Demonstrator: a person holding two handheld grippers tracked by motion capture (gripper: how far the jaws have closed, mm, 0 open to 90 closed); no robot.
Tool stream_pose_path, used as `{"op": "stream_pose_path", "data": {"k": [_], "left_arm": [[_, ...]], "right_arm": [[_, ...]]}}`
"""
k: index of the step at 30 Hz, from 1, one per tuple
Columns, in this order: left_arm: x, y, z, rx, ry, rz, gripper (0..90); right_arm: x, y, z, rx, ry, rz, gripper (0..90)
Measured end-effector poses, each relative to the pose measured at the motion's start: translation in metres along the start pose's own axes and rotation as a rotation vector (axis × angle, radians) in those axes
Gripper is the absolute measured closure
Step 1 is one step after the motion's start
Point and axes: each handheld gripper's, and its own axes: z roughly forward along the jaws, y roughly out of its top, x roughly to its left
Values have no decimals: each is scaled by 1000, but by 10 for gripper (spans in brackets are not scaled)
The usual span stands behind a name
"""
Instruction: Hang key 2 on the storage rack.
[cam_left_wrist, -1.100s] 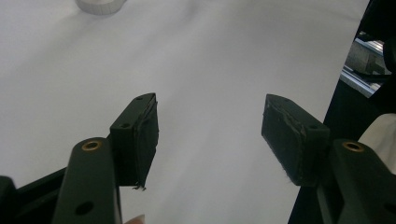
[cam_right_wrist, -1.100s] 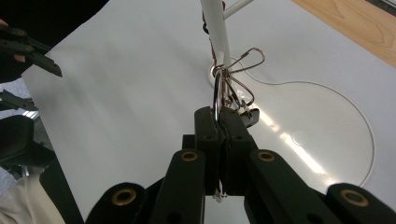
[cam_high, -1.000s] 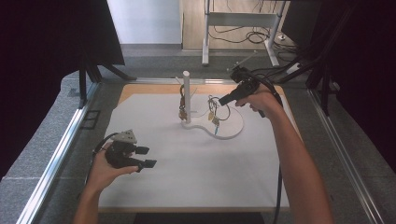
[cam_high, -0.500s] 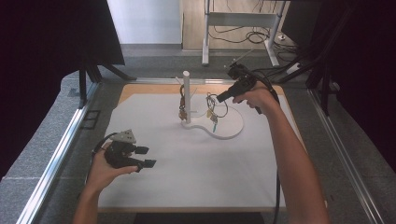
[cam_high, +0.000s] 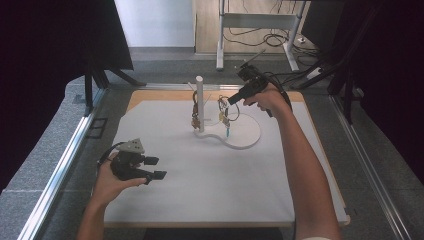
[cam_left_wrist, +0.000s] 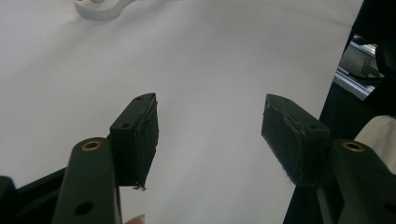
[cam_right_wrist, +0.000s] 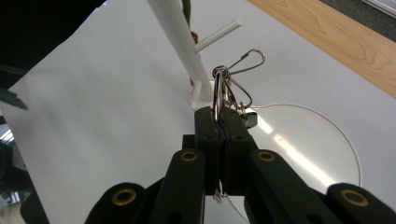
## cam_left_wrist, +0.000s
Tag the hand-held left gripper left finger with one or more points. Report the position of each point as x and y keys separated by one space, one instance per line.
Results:
x=134 y=140

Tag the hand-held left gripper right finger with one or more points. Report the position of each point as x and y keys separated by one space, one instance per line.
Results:
x=294 y=143

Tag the white cloth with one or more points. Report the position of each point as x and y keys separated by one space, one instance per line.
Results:
x=379 y=140

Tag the white round lamp base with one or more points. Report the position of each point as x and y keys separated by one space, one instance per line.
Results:
x=99 y=11

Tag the aluminium frame rail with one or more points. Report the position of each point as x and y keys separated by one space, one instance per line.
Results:
x=355 y=67

